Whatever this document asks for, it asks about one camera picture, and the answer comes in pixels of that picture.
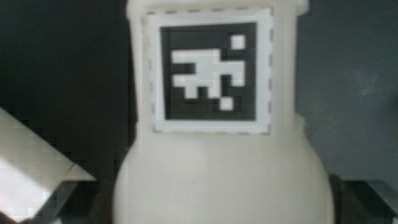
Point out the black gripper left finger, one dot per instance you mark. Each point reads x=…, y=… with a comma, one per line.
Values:
x=68, y=204

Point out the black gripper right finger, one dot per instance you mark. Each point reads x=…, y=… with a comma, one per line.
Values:
x=368, y=205

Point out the white lamp base with tags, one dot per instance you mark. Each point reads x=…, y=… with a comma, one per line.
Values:
x=221, y=167

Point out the white left corner bracket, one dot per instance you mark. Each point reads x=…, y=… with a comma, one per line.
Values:
x=36, y=169

